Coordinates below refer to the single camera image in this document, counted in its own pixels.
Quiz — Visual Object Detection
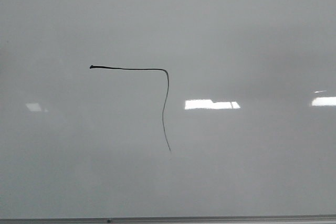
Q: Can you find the white whiteboard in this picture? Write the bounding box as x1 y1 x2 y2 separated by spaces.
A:
1 0 335 218

